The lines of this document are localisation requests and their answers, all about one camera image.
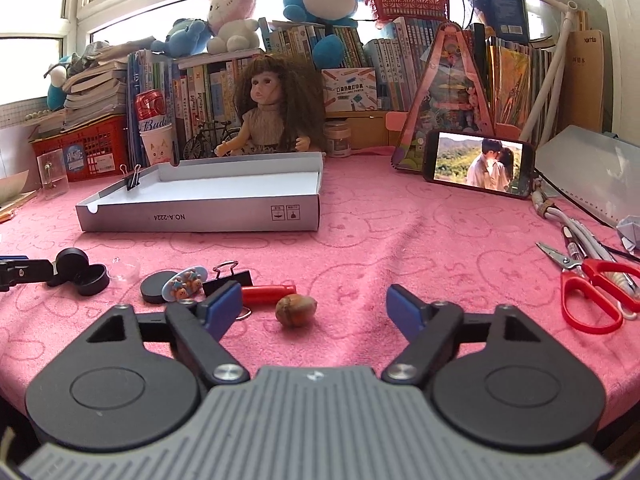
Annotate oval cartoon badge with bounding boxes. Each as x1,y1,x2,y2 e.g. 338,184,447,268
165,265,208,301

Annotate pink bunny plush toy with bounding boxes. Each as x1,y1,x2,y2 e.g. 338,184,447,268
204,0,261,55

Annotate wooden desk organizer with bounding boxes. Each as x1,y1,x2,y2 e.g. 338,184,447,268
324,110,401,150

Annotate white paper cup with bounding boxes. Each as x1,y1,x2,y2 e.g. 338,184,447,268
139,122,176,166

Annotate grey folded paper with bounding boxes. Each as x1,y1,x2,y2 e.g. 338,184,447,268
616,214,640,251

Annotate small dark thread snips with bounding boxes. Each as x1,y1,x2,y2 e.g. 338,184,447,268
562,225,588,268

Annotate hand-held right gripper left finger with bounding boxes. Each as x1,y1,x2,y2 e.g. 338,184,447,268
86,280,251,385

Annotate black miniature bicycle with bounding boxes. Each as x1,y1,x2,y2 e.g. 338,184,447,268
181,120,242,161

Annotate small red plastic basket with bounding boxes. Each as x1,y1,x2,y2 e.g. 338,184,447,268
364,0,453,26

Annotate large black binder clip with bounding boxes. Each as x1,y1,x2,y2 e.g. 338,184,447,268
202,260,253,321

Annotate row of orange comic books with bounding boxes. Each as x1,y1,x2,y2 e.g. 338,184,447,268
485,37,556,131

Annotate brown walnut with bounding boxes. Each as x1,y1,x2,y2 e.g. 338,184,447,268
276,295,318,329

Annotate small glass jar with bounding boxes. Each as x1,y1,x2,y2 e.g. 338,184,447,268
325,120,353,158

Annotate dark blue carton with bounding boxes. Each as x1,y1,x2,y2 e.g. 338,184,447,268
457,0,531,43

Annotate curly-haired doll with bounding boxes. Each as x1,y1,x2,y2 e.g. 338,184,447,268
215,56,328,158

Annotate clear plastic dome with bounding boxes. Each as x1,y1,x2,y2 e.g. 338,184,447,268
107,256,141,286

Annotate pencil print card box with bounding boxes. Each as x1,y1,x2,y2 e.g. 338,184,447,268
321,67,378,113

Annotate row of blue-spined books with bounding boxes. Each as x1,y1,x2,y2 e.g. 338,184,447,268
127,49,266,166

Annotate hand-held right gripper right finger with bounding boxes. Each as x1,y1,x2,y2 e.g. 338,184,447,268
381,284,543,386

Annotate red cylinder stamp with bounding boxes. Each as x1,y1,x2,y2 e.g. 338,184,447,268
241,284,297,305

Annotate large red plastic basket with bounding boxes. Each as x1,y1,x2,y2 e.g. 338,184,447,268
30,114,132,182

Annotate blue and white plush toy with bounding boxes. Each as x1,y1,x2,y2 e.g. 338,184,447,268
47,52,76,111

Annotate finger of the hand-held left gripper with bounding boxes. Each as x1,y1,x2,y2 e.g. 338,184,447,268
0,255,56,292

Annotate pink printed blanket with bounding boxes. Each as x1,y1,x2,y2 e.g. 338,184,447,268
0,145,640,461

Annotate small blue plush toy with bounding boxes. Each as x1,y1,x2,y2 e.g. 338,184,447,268
150,17,211,58

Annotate black round lid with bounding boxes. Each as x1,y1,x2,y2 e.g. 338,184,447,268
47,249,90,288

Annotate white cable bundle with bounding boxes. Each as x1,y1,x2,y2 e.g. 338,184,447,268
531,190,640,321

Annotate clear acrylic stand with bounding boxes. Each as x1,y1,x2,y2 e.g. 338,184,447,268
36,148,70,200

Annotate black smartphone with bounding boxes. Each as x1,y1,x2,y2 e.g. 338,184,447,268
422,130,537,200

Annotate red-handled scissors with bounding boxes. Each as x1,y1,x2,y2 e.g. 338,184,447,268
536,241,640,335

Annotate grey cardboard box lid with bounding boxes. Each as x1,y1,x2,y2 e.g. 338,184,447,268
76,152,325,233

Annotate black round container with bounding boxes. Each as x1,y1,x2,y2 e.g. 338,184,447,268
75,265,110,296

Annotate white window frame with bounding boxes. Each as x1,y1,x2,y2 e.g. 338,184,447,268
0,0,281,106

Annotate long row of upright books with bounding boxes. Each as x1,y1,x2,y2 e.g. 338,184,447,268
260,16,476,112

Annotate black flat disc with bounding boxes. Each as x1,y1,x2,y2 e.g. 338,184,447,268
140,271,173,303

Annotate red drink can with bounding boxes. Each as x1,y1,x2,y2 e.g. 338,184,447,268
134,88,167,133

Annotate white plastic pipes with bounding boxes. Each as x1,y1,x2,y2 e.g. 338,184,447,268
520,0,586,146

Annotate stack of lying books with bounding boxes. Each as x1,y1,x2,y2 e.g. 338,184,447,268
62,52,130,128

